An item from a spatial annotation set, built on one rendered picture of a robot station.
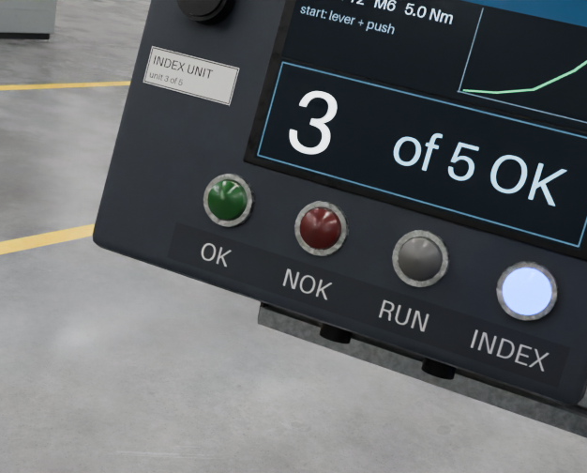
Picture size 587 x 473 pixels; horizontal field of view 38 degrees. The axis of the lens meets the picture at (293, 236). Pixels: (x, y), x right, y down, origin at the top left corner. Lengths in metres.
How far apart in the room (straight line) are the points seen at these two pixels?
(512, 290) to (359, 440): 1.96
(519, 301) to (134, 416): 1.92
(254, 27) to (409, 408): 2.16
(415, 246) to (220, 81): 0.13
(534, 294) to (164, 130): 0.20
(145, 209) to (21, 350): 2.08
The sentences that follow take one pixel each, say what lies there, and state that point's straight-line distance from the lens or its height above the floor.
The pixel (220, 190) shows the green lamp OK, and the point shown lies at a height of 1.12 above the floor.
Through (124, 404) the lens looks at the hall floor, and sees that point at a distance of 2.31.
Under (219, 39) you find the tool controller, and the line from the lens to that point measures 0.44.
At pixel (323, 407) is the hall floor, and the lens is 2.44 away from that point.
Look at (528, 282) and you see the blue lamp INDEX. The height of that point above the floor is 1.12.
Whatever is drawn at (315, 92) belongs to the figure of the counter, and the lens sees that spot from 0.42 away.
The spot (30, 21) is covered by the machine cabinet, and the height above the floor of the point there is 0.15.
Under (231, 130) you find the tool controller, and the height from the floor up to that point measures 1.15.
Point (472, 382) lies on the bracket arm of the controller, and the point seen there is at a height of 1.04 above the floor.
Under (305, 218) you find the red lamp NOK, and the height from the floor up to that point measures 1.12.
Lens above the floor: 1.25
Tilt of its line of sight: 20 degrees down
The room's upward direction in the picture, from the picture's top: 11 degrees clockwise
